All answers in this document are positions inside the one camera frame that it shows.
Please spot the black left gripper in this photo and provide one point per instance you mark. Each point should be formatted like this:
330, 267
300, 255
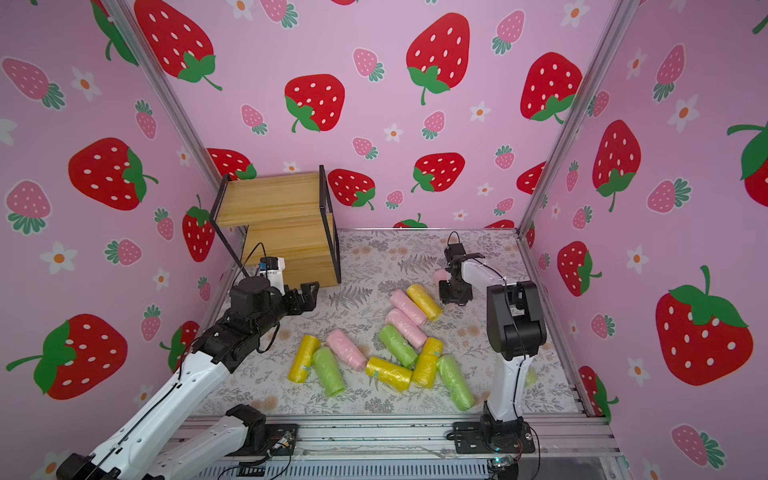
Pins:
307, 300

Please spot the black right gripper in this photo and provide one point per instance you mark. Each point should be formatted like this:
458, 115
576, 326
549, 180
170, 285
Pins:
454, 285

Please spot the pink trash bag roll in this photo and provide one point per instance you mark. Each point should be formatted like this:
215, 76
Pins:
346, 350
407, 328
441, 275
402, 302

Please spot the three-tier wooden shelf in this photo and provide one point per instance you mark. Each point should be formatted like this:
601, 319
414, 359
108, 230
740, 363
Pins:
289, 216

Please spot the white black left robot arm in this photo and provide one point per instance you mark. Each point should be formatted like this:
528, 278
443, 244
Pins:
138, 449

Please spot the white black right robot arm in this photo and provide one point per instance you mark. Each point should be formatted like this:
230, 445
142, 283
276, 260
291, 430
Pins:
515, 329

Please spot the yellow trash bag roll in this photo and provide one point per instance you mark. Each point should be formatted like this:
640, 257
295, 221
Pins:
302, 363
419, 295
425, 370
395, 376

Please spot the green trash bag roll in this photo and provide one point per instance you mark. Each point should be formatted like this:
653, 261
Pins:
531, 378
453, 379
398, 346
328, 372

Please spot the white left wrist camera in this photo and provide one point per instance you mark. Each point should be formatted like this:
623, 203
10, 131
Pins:
271, 268

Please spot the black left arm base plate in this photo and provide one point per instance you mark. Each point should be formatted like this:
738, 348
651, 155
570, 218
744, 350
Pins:
269, 440

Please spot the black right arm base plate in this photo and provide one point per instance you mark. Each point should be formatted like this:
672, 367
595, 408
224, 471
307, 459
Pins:
492, 437

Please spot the aluminium frame rail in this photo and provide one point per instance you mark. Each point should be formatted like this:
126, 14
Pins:
415, 447

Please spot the right aluminium corner post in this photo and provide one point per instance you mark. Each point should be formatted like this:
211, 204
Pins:
614, 32

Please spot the aluminium corner post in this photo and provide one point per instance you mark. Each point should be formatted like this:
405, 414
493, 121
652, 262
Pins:
125, 20
614, 32

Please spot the left aluminium corner post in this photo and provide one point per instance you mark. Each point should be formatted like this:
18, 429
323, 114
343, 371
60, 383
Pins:
125, 20

